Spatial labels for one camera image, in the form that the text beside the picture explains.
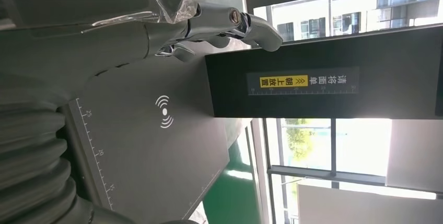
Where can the green conveyor belt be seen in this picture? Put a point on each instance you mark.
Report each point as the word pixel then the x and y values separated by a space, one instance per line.
pixel 232 201

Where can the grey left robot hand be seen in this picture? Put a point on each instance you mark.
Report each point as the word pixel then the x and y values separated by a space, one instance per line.
pixel 86 46

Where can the black inbound scanner machine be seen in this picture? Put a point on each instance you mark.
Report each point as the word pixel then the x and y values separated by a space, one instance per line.
pixel 311 106

